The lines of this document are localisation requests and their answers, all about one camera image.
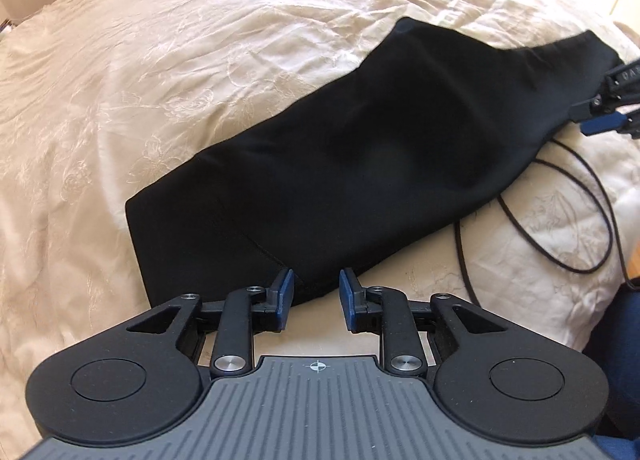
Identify black pants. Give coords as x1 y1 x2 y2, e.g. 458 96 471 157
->
124 16 625 310

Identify person's blue jeans leg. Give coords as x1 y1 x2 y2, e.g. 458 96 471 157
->
590 284 640 460

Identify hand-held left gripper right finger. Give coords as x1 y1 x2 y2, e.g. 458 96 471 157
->
339 267 506 376

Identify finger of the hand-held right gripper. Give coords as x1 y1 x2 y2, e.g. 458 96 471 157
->
571 58 640 120
581 108 640 137

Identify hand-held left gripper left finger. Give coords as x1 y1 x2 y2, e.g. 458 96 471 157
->
127 267 296 376

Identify black cable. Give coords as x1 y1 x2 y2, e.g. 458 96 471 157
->
454 137 640 301

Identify cream embroidered bedspread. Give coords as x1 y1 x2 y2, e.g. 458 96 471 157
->
0 0 640 441

